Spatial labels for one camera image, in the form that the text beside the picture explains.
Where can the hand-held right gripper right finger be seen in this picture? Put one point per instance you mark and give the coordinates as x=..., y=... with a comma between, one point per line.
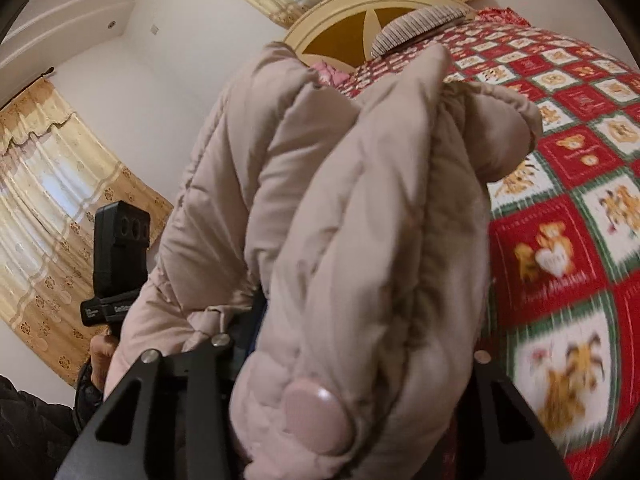
x=505, y=410

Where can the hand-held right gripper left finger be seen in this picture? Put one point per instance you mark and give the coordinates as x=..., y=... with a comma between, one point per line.
x=195, y=385

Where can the beige puffer jacket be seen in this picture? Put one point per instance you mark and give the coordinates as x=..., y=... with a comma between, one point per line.
x=350, y=260

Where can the person's left forearm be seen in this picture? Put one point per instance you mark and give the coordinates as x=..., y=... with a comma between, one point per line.
x=35, y=420

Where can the person's left hand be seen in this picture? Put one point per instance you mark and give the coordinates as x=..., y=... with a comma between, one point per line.
x=102, y=357

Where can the red printed bedspread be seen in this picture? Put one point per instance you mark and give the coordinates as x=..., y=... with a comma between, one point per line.
x=565, y=240

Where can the pink floral quilt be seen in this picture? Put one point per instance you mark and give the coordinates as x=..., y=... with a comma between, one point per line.
x=330, y=74

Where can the cream round headboard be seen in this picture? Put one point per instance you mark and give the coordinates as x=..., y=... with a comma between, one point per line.
x=320, y=25

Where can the striped pillow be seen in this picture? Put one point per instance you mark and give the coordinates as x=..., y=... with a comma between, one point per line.
x=415, y=25

